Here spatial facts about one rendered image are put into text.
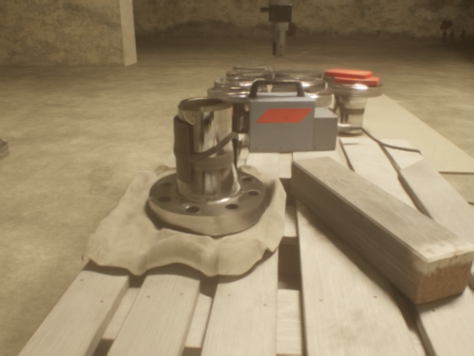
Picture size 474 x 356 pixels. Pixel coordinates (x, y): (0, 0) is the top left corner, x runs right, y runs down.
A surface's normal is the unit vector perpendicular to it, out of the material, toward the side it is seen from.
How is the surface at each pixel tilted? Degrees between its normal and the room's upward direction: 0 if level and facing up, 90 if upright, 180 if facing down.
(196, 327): 0
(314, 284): 0
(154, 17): 90
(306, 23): 89
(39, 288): 0
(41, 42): 90
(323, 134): 90
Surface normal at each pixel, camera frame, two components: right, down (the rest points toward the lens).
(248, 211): 0.70, 0.27
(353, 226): -0.94, 0.13
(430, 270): 0.32, 0.36
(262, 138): 0.07, 0.38
